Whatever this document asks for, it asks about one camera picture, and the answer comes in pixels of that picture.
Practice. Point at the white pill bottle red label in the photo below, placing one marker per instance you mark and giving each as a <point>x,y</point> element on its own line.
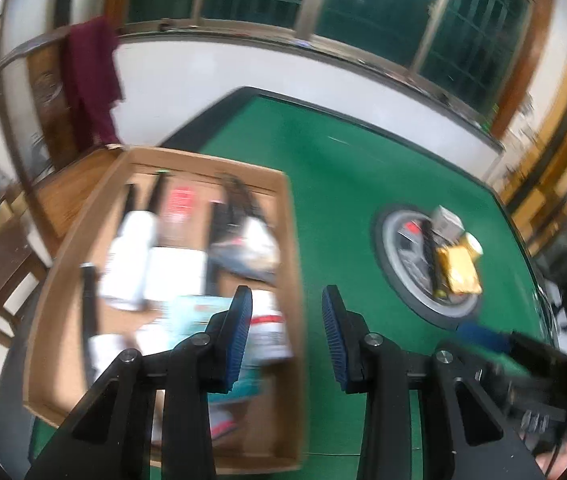
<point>271,325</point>

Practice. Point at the black slim stick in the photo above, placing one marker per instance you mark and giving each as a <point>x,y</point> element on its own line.
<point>433,260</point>

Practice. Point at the cardboard box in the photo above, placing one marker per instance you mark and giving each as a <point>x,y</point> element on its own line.
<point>283,240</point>

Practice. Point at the black tube pink cap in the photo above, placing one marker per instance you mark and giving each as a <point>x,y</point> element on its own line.
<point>88,310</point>

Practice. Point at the wooden chair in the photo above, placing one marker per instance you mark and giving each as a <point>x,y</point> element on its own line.
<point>48,110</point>

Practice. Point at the person's right hand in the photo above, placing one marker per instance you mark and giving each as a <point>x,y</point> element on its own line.
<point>558,460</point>

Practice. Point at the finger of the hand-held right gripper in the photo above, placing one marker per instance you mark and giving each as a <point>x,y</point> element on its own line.
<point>483,337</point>
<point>533,395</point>

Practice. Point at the gold black striped door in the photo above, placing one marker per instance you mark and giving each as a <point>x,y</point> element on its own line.
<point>558,175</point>

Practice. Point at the clear plastic box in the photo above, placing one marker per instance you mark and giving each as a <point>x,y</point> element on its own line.
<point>447,222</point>

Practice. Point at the plain white pill bottle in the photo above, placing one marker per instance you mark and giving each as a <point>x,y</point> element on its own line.
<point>176,275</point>

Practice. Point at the white plastic bottle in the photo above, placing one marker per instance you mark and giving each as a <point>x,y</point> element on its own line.
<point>128,260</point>

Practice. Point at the green bottle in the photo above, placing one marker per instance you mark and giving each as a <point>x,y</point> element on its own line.
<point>493,117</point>

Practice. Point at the grey red carton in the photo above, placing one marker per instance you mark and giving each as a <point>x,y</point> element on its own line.
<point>181,210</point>

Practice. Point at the green glass window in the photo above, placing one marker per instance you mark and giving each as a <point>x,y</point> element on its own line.
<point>363,10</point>

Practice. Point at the yellow white small jar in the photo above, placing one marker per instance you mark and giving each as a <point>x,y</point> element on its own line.
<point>474,245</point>

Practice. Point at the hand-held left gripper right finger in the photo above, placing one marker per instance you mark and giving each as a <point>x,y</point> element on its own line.
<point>336,340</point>

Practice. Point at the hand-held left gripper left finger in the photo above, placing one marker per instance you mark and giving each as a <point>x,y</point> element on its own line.
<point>237,340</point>

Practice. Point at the maroon cloth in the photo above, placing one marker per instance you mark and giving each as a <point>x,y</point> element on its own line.
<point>93,80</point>

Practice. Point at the cartoon print tissue pack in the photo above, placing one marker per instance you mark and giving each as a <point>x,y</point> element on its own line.
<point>191,315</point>

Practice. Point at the clear bag white contents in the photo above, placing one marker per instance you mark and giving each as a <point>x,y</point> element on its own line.
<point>248,240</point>

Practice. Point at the yellow packet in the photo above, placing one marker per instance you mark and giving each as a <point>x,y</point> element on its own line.
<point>458,270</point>

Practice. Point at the white power adapter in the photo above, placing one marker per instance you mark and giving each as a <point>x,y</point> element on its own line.
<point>111,355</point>

